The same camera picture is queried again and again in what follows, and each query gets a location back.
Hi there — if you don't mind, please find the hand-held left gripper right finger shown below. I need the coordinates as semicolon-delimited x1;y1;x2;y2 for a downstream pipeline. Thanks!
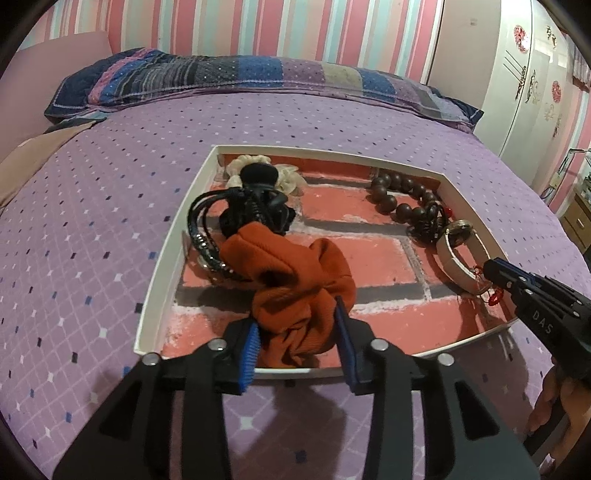
333;295;541;480

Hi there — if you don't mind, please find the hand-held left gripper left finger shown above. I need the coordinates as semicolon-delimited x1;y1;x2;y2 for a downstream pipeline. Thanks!
53;318;262;480

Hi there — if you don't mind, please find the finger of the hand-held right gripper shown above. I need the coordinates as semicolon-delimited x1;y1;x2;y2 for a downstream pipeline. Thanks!
492;257;589;308
482;261;532;303

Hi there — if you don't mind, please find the red string charm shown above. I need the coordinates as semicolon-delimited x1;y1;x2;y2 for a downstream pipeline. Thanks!
471;265;502;306

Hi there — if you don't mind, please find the silver bangle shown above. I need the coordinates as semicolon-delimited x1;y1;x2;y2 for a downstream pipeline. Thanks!
436;233;493;296

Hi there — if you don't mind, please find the brick-pattern jewelry tray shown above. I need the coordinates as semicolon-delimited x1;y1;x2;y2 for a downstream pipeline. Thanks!
134;145;525;380

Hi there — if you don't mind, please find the orange fabric scrunchie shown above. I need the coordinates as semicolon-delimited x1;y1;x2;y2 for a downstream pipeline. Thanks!
217;222;357;369

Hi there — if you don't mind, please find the black cord bracelet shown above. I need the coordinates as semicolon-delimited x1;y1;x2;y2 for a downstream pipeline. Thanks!
187;189;252;280

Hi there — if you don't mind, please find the black claw hair clip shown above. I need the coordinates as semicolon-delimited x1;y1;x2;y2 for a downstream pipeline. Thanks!
218;164;296;237

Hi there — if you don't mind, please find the person's right hand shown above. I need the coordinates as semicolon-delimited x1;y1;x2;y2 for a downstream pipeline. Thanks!
526;364;591;480

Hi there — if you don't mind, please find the wooden nightstand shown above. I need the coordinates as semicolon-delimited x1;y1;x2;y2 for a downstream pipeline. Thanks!
560;190;591;252

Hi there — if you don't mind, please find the cream scrunchie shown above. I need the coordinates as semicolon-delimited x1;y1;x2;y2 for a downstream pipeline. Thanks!
225;154;306;197

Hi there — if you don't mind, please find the white wardrobe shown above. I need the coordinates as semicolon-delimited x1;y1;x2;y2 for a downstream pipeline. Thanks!
427;0;580;193

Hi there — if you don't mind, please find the window valance curtain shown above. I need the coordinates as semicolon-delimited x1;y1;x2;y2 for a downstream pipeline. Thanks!
571;39;591;90

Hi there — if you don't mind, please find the striped patchwork pillow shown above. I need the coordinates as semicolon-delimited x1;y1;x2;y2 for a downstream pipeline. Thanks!
44;47;485;134

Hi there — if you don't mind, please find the brown folded cloth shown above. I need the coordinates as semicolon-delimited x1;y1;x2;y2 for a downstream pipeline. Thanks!
0;121;93;208

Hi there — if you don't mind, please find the pink headboard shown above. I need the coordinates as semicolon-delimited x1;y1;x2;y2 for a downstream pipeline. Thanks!
0;30;114;162

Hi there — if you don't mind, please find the dark wooden bead bracelet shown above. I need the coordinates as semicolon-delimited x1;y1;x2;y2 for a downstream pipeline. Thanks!
370;172;452;232

